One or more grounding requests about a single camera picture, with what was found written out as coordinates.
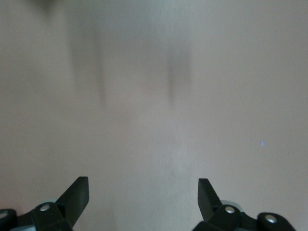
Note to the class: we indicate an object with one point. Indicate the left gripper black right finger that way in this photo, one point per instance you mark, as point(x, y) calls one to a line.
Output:
point(208, 202)

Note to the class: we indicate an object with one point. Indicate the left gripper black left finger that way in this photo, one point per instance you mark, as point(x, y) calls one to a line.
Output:
point(72, 202)

